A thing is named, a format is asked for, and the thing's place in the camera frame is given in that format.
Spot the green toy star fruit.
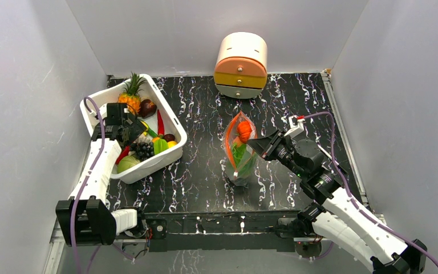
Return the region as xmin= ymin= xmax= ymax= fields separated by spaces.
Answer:
xmin=152 ymin=137 xmax=169 ymax=155

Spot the dark brown toy mangosteen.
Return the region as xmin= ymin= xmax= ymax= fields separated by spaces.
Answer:
xmin=138 ymin=99 xmax=157 ymax=119

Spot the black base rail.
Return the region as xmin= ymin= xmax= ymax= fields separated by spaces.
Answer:
xmin=141 ymin=210 xmax=329 ymax=253

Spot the small yellow toy fruit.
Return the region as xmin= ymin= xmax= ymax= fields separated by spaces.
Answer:
xmin=167 ymin=141 xmax=177 ymax=148

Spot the toy pineapple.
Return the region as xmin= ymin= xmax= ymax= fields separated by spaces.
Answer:
xmin=117 ymin=72 xmax=146 ymax=114

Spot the green toy lettuce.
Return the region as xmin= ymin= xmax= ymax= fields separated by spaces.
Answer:
xmin=228 ymin=143 xmax=257 ymax=181

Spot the green toy cabbage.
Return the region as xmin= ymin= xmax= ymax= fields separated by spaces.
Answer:
xmin=117 ymin=155 xmax=140 ymax=174

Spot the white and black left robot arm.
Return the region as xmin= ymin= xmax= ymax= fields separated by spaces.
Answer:
xmin=55 ymin=103 xmax=148 ymax=247

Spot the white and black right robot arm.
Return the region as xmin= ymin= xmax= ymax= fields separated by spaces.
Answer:
xmin=247 ymin=131 xmax=427 ymax=273

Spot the clear zip bag orange zipper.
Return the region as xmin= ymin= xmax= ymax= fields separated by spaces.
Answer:
xmin=222 ymin=111 xmax=257 ymax=187

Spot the dark red toy plum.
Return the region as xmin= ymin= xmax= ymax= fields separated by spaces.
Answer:
xmin=163 ymin=134 xmax=176 ymax=142

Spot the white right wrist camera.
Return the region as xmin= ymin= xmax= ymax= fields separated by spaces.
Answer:
xmin=285 ymin=115 xmax=305 ymax=138

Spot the white plastic food bin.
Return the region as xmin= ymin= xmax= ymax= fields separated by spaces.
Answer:
xmin=80 ymin=74 xmax=187 ymax=184

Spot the round pastel drawer cabinet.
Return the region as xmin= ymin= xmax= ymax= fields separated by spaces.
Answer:
xmin=213 ymin=32 xmax=267 ymax=99

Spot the red toy chili pepper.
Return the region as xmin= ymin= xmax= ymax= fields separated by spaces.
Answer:
xmin=115 ymin=146 xmax=130 ymax=165

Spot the black toy grape bunch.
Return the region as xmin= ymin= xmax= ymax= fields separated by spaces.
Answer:
xmin=129 ymin=142 xmax=155 ymax=162

